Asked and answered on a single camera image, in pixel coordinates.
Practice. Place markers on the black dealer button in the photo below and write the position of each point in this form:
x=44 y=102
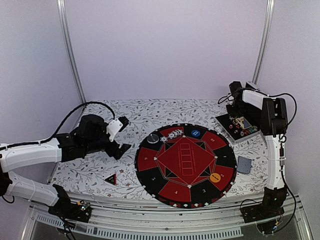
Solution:
x=152 y=138

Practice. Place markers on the blue small blind button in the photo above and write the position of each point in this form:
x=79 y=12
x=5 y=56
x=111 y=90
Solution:
x=195 y=133

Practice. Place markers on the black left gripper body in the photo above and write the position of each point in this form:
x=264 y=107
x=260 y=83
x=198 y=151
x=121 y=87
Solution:
x=95 y=145

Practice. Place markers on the round red black poker mat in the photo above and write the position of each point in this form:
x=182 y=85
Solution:
x=177 y=172

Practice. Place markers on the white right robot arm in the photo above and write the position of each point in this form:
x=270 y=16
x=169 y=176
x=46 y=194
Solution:
x=269 y=113

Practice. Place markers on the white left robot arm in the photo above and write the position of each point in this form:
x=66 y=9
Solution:
x=20 y=155

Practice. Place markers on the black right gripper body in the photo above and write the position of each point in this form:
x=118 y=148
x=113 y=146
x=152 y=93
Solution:
x=237 y=108

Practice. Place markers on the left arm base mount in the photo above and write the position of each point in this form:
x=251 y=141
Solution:
x=65 y=209

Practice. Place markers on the aluminium frame post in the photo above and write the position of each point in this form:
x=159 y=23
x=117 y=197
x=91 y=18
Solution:
x=61 y=7
x=268 y=18

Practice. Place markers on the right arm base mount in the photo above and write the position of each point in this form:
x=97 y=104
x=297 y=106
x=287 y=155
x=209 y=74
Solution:
x=270 y=217

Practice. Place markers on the floral patterned tablecloth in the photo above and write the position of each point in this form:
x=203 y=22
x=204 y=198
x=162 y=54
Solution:
x=85 y=177

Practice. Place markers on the aluminium poker chip case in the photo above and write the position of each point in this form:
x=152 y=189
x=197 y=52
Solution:
x=246 y=126

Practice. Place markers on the right aluminium frame post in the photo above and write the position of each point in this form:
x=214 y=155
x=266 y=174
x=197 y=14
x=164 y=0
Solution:
x=268 y=18

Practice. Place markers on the left aluminium frame post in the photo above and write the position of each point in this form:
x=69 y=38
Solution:
x=61 y=7

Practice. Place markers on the aluminium front rail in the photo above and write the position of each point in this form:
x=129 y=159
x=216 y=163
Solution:
x=141 y=219

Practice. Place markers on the orange big blind button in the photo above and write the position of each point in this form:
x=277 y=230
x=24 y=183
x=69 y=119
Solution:
x=215 y=177

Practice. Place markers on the triangular red black token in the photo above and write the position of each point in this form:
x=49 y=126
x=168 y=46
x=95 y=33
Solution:
x=112 y=179

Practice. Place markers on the blue playing card deck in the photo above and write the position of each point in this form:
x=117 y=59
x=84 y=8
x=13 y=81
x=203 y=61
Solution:
x=244 y=165

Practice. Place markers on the white blue chip row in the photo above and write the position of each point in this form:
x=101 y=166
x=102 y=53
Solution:
x=172 y=135

